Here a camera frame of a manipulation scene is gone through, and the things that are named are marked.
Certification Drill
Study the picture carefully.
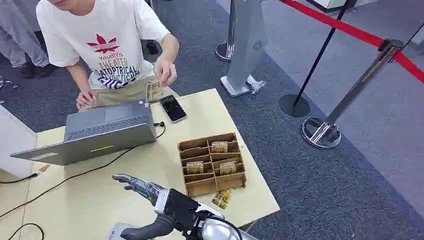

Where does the grey kiosk stand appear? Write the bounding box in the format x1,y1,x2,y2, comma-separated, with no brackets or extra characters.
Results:
219,0,269,98

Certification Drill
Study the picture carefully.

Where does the looped black cable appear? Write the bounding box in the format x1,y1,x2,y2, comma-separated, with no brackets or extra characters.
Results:
6,222,45,240

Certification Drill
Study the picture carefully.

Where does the wooden card box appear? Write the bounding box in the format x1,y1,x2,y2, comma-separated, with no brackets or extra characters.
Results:
176,132,248,198

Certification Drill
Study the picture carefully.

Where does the metal chair base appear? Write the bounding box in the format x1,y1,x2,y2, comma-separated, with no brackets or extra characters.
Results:
0,74,20,105

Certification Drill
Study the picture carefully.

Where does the black shoe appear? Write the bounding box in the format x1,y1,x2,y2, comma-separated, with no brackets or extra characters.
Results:
145,39,160,56

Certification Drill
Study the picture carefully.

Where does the chrome stanchion with belt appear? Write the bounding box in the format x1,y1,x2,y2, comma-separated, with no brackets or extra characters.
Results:
300,38,405,150

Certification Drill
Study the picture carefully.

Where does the yellow printed card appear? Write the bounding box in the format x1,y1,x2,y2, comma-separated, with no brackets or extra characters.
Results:
211,187,236,211

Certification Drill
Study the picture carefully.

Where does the person's right hand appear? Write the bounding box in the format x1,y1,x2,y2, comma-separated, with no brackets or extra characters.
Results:
75,88,99,111

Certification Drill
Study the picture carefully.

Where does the black stanchion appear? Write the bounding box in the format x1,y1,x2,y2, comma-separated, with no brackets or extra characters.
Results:
278,0,359,118

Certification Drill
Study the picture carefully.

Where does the clear plastic bag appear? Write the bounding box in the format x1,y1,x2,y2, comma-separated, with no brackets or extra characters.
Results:
246,74,267,96

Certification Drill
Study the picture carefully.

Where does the thin black pole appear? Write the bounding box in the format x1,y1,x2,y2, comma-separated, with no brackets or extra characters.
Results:
388,22,424,64

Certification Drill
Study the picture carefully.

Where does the white cabinet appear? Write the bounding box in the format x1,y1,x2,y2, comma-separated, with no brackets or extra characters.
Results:
0,105,38,180

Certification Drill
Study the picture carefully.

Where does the seated person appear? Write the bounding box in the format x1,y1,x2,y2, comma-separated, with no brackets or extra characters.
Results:
35,0,180,112

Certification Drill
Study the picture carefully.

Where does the chrome stanchion behind kiosk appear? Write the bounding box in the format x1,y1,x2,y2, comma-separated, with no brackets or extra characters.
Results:
214,0,237,63

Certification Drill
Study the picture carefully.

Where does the black cable with plug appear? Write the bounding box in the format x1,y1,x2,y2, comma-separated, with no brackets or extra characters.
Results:
0,172,41,185

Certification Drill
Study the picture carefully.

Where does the long black laptop cable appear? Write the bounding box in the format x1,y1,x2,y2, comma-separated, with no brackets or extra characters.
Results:
0,121,167,220

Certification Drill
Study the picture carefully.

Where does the white floor unit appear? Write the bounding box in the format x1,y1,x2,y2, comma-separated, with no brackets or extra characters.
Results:
305,0,359,15

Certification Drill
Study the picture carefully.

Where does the standing person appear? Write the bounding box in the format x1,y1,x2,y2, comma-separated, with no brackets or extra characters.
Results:
0,0,60,79

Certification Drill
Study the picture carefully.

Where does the black smartphone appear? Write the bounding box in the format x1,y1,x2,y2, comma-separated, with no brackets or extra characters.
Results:
158,94,188,124

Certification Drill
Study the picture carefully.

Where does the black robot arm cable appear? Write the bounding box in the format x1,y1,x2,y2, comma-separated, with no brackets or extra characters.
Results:
198,213,244,240

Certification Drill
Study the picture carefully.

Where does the grey laptop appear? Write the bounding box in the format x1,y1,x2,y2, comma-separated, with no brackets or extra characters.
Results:
9,100,158,167

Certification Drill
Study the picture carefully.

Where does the person's left hand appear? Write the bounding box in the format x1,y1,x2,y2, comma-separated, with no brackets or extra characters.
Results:
153,56,178,88

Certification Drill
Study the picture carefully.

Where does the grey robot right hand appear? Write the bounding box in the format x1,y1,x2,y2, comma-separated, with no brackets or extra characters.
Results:
111,173,204,240

